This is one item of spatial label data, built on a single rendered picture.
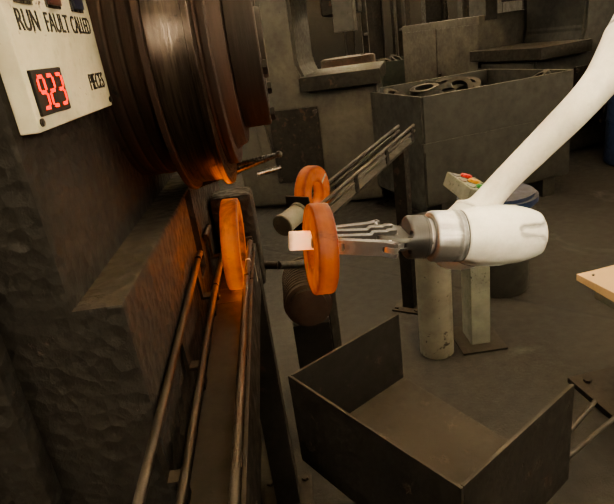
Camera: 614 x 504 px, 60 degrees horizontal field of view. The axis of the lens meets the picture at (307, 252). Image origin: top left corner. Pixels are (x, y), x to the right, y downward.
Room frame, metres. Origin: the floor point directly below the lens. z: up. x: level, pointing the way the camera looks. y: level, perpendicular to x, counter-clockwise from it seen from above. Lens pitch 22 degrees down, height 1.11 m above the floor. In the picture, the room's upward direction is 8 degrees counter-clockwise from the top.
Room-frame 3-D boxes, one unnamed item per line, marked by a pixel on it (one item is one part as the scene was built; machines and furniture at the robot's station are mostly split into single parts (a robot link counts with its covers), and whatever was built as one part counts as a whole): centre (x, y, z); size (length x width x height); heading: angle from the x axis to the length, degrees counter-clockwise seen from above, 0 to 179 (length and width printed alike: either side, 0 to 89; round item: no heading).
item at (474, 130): (3.48, -1.10, 0.39); 1.03 x 0.83 x 0.77; 106
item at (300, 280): (1.34, 0.02, 0.27); 0.22 x 0.13 x 0.53; 1
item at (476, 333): (1.70, -0.58, 0.31); 0.24 x 0.16 x 0.62; 1
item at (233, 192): (1.25, 0.16, 0.68); 0.11 x 0.08 x 0.24; 91
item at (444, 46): (5.14, -1.63, 0.55); 1.10 x 0.53 x 1.10; 21
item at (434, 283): (1.66, -0.42, 0.26); 0.12 x 0.12 x 0.52
